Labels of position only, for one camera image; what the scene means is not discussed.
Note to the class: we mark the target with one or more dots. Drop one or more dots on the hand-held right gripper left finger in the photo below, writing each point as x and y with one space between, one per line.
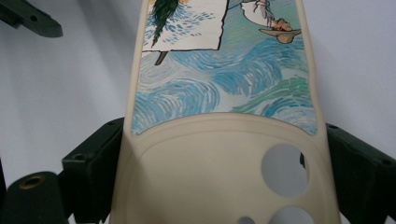
90 174

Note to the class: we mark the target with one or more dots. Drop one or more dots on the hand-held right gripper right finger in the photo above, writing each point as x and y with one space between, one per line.
364 180

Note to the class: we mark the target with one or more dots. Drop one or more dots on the beige painted phone case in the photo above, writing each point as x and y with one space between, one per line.
218 149

